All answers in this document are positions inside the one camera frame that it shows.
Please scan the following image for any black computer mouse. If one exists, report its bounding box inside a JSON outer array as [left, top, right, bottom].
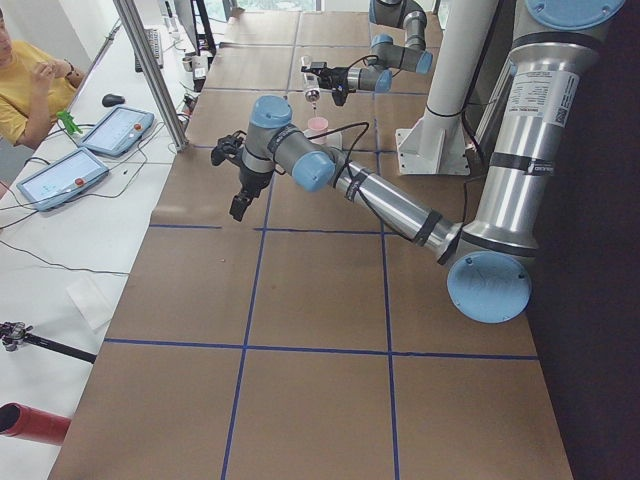
[[101, 94, 126, 108]]

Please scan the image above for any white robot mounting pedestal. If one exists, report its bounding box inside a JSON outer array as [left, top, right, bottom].
[[396, 0, 498, 176]]

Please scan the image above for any far blue teach pendant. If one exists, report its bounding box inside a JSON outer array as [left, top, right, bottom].
[[78, 105, 155, 158]]

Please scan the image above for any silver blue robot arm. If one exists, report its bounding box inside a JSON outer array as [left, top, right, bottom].
[[301, 1, 433, 106], [211, 1, 622, 323]]

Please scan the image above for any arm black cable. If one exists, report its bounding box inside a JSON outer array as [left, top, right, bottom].
[[344, 53, 384, 71], [272, 121, 471, 236]]

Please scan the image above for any glass sauce bottle steel cap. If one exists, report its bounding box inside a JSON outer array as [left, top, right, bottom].
[[302, 72, 321, 109]]

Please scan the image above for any blue teach pendant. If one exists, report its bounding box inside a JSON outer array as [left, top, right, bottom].
[[17, 147, 109, 211], [78, 105, 155, 158]]

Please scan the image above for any aluminium frame post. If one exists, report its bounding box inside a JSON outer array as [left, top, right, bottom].
[[113, 0, 188, 152]]

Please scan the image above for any person in yellow shirt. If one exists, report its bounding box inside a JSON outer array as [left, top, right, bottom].
[[0, 23, 85, 150]]

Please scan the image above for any red cylinder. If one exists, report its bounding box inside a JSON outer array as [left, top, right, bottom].
[[1, 403, 71, 446]]

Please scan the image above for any white folded paper towel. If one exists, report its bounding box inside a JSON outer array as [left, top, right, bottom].
[[66, 278, 115, 331]]

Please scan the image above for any pink plastic cup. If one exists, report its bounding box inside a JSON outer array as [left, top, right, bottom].
[[306, 116, 329, 138]]

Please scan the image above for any black cable on table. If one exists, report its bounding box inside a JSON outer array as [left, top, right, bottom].
[[0, 119, 166, 276]]

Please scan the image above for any green plastic toy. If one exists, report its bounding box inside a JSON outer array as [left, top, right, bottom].
[[56, 110, 82, 135]]

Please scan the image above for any near blue teach pendant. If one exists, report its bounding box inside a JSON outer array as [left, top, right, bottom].
[[17, 147, 109, 211]]

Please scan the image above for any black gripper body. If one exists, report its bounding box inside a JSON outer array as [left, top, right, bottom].
[[322, 67, 350, 91], [239, 168, 273, 200]]

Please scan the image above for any black keyboard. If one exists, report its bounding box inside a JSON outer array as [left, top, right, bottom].
[[134, 28, 164, 73]]

